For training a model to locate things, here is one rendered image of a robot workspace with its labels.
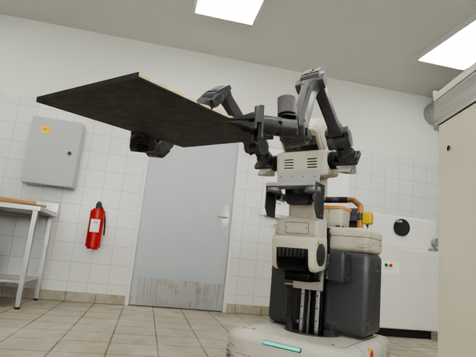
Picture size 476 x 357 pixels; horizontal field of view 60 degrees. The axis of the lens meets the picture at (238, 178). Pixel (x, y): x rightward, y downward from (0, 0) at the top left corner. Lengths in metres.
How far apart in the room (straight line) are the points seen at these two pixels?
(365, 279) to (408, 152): 3.89
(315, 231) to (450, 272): 1.36
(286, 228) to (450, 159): 1.44
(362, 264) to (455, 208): 1.54
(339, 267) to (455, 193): 1.42
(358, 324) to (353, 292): 0.15
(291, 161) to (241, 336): 0.87
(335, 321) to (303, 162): 0.80
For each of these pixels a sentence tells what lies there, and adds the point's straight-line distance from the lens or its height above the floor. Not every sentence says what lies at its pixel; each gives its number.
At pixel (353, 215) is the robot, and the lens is 2.47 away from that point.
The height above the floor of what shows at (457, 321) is 0.56.
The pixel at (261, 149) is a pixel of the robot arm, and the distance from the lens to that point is 2.06.
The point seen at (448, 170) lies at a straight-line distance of 0.65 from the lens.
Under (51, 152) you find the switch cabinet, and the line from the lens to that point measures 4.70.
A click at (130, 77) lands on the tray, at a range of 0.97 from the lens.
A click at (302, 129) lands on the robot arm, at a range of 1.27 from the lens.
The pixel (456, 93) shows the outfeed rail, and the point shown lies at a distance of 0.69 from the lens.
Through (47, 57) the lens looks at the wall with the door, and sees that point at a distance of 5.27.
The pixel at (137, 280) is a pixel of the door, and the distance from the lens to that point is 4.73.
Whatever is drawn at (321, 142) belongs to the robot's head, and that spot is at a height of 1.19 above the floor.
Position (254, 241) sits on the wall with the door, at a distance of 4.85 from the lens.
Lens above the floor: 0.61
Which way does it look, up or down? 11 degrees up
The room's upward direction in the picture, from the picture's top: 6 degrees clockwise
